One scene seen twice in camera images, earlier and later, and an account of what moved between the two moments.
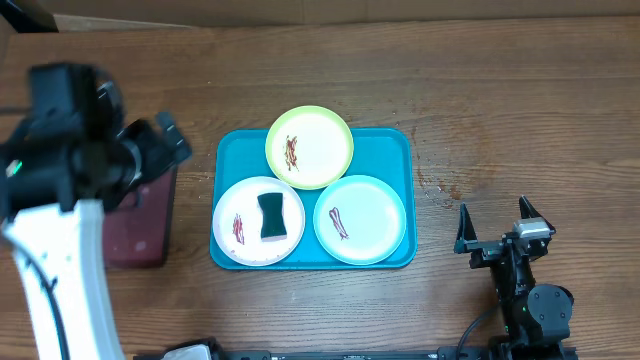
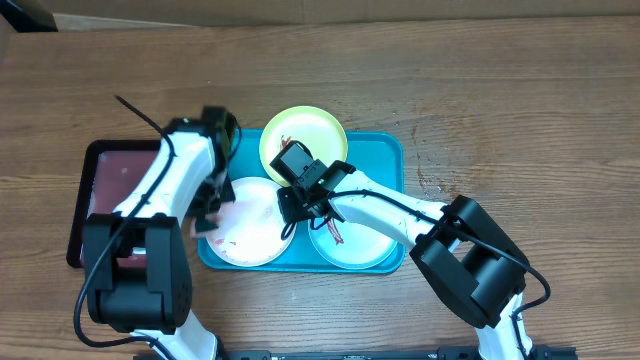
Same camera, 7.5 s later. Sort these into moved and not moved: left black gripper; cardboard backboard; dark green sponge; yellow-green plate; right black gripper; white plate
Moved: yellow-green plate; right black gripper; dark green sponge; left black gripper
Not moved: cardboard backboard; white plate
